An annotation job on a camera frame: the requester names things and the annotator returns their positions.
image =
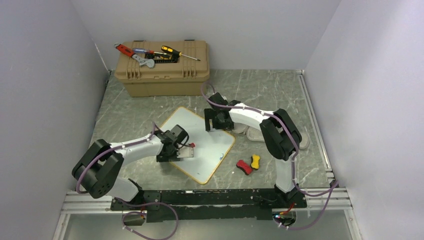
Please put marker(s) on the tan plastic toolbox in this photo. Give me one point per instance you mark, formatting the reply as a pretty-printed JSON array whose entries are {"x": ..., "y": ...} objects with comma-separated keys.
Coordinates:
[{"x": 171, "y": 76}]

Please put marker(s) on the red bone shaped eraser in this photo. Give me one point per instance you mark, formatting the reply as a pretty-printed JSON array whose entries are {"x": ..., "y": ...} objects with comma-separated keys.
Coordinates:
[{"x": 244, "y": 167}]

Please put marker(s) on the red handled adjustable wrench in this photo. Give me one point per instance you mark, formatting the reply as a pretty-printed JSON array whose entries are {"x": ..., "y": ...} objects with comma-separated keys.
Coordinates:
[{"x": 130, "y": 53}]

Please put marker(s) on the yellow framed whiteboard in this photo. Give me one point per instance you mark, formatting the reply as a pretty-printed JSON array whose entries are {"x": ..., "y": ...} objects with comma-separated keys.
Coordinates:
[{"x": 211, "y": 147}]

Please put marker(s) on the yellow black screwdriver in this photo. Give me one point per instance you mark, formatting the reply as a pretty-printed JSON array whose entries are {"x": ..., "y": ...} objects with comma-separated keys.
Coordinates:
[{"x": 174, "y": 52}]

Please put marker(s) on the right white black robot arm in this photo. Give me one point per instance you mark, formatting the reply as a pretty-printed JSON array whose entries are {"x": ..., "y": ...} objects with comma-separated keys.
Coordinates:
[{"x": 281, "y": 136}]

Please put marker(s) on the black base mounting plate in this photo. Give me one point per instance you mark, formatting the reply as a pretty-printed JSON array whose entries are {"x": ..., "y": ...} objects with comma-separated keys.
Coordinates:
[{"x": 165, "y": 205}]

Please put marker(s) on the yellow bone shaped eraser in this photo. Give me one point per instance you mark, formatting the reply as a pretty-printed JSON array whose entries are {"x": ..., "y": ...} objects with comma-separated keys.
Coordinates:
[{"x": 255, "y": 162}]

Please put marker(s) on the blue red small screwdriver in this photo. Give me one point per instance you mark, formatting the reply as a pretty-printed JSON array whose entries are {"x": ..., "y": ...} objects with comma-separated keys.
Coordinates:
[{"x": 148, "y": 51}]

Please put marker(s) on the aluminium extrusion rail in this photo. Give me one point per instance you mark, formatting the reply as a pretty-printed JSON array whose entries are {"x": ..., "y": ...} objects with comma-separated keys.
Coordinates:
[{"x": 75, "y": 203}]

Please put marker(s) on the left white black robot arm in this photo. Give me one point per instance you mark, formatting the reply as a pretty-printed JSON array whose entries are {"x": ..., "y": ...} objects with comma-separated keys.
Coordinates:
[{"x": 97, "y": 172}]

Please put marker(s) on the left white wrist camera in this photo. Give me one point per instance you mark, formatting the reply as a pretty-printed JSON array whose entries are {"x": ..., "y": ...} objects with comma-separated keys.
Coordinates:
[{"x": 185, "y": 152}]

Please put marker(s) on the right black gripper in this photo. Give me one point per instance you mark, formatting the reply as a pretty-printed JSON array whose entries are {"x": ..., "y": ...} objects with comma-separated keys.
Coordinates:
[{"x": 208, "y": 114}]

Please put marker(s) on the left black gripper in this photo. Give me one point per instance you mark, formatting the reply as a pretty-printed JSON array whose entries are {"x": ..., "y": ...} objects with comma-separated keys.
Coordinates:
[{"x": 172, "y": 158}]

